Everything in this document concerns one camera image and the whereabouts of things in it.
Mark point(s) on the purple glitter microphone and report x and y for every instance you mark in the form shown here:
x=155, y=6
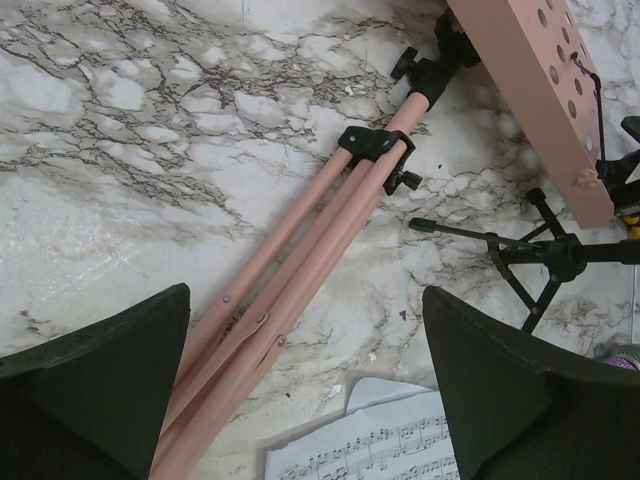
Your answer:
x=625, y=356

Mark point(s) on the black microphone shock mount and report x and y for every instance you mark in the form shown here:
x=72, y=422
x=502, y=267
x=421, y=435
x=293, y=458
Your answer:
x=561, y=253

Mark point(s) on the pink music stand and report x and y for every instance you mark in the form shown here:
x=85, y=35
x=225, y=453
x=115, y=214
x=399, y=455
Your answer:
x=536, y=56

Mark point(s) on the yellow handled screwdriver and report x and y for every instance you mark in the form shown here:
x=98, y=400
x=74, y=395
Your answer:
x=633, y=225

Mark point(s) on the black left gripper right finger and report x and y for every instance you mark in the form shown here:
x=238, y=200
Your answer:
x=519, y=407

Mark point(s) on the sheet music page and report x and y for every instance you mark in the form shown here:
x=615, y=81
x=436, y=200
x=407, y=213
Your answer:
x=390, y=430

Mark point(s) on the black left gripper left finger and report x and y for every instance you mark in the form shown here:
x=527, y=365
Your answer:
x=90, y=404

